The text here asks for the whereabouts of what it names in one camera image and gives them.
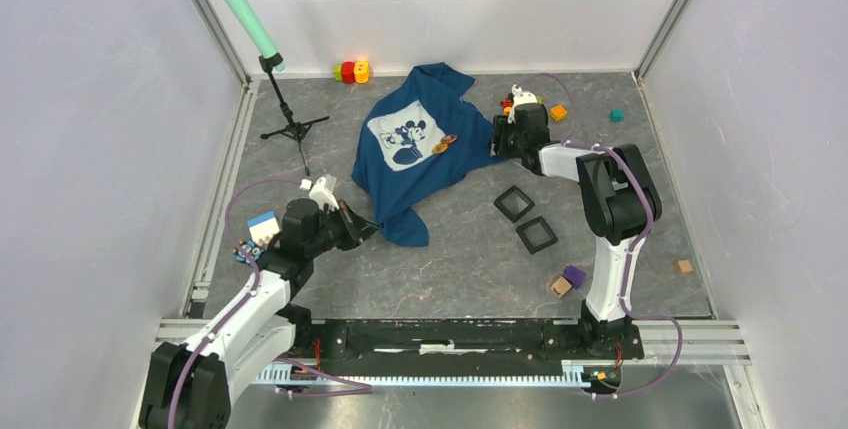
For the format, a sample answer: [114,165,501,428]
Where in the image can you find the orange toy brick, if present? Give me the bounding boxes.
[548,105,568,122]

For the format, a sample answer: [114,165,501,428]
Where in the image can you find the teal small cube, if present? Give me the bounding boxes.
[609,108,625,123]

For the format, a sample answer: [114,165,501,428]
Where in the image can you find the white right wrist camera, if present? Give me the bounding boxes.
[507,84,540,124]

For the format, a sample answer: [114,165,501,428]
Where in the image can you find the blue Mickey Mouse t-shirt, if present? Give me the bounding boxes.
[351,63,500,247]

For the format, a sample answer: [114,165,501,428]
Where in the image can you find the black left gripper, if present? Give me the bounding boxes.
[306,199,381,258]

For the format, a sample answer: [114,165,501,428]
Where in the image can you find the tan wooden cube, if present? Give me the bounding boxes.
[549,276,573,298]

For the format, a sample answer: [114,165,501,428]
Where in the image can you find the brown wooden cube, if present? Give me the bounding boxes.
[674,260,694,274]

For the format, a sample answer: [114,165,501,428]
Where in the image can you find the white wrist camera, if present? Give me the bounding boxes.
[507,84,540,124]
[299,174,340,211]

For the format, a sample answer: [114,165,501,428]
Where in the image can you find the colourful toy block train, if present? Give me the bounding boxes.
[500,97,513,115]

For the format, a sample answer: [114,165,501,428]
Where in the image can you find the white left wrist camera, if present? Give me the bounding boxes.
[299,174,340,211]

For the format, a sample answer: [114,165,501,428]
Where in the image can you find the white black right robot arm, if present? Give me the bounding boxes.
[490,103,662,357]

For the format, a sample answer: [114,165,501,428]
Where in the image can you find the purple cube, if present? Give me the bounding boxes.
[562,265,587,289]

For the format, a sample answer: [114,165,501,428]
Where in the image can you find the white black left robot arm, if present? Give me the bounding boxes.
[138,198,380,428]

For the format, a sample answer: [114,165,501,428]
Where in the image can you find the black tripod microphone stand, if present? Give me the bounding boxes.
[258,53,330,176]

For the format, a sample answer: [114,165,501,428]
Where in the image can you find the blue white block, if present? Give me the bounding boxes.
[247,212,281,248]

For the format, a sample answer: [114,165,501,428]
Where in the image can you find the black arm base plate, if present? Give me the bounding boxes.
[282,318,645,377]

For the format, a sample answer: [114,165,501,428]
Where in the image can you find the red green orange toy blocks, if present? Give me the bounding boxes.
[333,60,371,84]

